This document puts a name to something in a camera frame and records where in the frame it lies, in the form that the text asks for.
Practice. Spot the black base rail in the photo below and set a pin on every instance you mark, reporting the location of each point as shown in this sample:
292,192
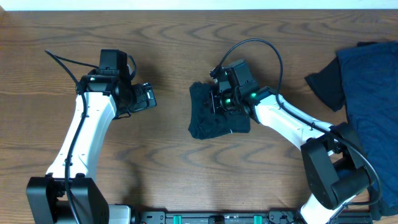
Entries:
217,218

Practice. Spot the black garment under blue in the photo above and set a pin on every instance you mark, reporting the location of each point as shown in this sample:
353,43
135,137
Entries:
326,85

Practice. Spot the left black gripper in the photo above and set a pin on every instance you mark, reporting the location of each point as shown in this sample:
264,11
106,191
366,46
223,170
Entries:
142,102

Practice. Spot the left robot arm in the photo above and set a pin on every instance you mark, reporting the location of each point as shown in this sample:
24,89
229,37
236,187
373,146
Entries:
68,192

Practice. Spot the dark teal t-shirt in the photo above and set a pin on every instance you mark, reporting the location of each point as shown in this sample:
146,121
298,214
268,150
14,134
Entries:
204,123

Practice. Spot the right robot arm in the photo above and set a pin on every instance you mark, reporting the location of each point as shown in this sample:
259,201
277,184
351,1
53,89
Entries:
335,165

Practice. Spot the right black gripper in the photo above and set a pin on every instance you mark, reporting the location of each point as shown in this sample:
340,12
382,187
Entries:
214,96

